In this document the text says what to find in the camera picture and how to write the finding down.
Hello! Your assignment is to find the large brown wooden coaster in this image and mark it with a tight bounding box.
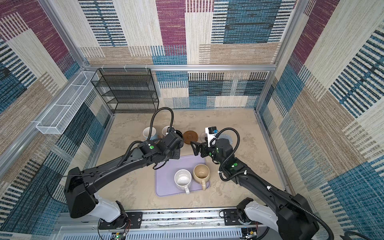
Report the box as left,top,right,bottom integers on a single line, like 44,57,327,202
183,131,199,145

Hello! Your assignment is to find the black mug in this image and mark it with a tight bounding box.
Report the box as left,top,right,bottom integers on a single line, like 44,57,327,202
175,130,183,139

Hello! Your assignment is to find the beige mug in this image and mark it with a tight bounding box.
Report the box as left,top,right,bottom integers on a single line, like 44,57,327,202
193,164,211,191

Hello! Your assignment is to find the lavender mug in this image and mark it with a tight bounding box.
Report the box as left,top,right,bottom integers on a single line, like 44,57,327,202
162,126,175,137

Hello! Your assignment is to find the white mug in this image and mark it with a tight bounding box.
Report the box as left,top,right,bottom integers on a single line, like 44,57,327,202
174,169,192,195

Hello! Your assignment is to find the white multicolour woven coaster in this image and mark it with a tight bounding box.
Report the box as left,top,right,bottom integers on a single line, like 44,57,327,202
200,133,208,142

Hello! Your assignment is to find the blue grey woven coaster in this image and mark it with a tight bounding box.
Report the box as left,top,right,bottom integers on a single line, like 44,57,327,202
219,134,233,145

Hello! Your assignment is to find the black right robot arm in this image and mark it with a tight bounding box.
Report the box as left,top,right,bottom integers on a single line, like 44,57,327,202
191,139,320,240

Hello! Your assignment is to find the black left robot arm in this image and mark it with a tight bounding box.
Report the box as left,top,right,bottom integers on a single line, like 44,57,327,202
64,132,184,229

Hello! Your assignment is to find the lavender plastic tray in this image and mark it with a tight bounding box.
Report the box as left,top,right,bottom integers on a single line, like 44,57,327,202
155,155,210,197

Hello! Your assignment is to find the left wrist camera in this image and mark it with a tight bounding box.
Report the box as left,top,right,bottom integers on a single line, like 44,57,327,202
162,132,184,150

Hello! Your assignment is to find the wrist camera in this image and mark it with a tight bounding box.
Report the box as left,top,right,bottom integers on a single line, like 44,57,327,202
205,127,218,148
162,132,184,150

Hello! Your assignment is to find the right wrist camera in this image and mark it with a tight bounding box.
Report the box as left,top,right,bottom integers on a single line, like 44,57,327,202
205,127,218,148

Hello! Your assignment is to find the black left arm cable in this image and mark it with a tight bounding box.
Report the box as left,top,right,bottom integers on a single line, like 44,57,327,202
119,107,175,169

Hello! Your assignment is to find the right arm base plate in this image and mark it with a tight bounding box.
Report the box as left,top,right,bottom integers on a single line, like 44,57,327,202
219,209,251,226

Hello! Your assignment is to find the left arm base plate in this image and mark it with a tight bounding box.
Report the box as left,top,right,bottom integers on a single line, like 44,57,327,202
98,212,143,231

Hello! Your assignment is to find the black wire mesh shelf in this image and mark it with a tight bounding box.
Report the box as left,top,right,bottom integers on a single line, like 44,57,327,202
91,68,159,114

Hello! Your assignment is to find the white wire mesh basket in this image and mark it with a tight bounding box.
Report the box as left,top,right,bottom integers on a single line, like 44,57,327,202
36,71,95,135

